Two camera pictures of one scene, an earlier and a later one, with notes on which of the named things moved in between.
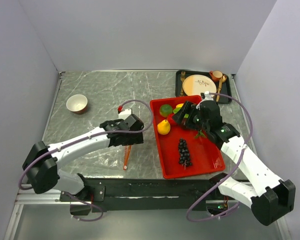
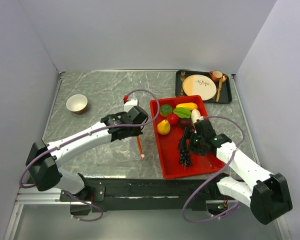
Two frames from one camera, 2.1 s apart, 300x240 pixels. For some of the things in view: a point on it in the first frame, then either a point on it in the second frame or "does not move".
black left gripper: [136, 138] -> [137, 132]
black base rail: [147, 195] does not move
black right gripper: [187, 108] -> [188, 134]
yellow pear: [163, 127] does not move
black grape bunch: [184, 153] does not move
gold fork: [182, 77] does not move
